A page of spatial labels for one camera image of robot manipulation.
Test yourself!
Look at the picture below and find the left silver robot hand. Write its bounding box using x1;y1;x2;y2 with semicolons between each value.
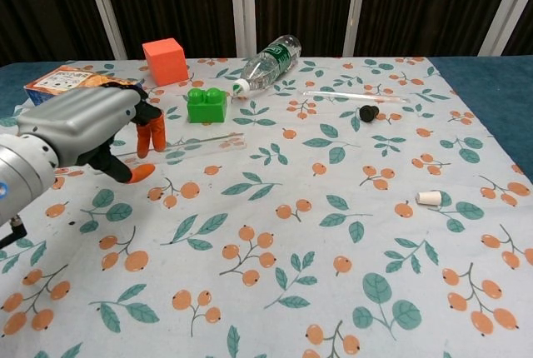
17;85;167;185

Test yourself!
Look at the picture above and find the clear glass test tube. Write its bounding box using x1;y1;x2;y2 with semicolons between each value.
112;132;247;166

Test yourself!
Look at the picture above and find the black rubber stopper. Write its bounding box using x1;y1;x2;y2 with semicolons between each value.
359;104;380;123

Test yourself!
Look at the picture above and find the blue snack box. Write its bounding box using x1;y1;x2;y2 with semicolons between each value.
23;64;145;106

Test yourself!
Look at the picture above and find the orange foam cube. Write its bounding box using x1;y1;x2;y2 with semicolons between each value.
142;37;190;87

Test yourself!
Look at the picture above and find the green toy building block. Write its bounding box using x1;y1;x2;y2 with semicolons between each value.
186;87;230;125

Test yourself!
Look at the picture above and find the dark pleated curtain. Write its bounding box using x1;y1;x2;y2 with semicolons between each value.
0;0;533;67

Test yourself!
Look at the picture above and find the clear plastic water bottle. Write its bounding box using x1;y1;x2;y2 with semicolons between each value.
232;34;302;97

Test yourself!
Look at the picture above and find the floral print tablecloth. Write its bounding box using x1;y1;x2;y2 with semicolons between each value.
0;57;533;358

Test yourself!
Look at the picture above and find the thin glass pipette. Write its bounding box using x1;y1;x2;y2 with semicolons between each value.
301;89;411;106

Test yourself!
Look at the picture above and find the white frame post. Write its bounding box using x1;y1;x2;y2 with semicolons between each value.
81;0;128;61
341;0;371;58
478;0;533;58
229;0;258;58

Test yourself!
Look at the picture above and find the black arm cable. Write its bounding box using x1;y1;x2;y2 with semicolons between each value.
0;215;28;250

